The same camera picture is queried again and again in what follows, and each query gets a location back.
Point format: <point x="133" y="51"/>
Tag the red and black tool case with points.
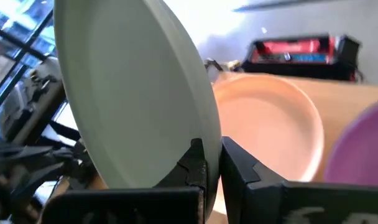
<point x="294" y="49"/>

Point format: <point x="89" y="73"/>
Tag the lilac plate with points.
<point x="363" y="149"/>

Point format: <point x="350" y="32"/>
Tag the off-white plate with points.
<point x="130" y="93"/>

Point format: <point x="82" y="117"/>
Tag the peach plate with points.
<point x="270" y="124"/>

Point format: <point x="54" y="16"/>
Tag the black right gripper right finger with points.
<point x="248" y="193"/>

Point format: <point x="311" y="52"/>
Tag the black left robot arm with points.
<point x="27" y="174"/>

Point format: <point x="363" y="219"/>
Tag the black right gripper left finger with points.
<point x="182" y="193"/>

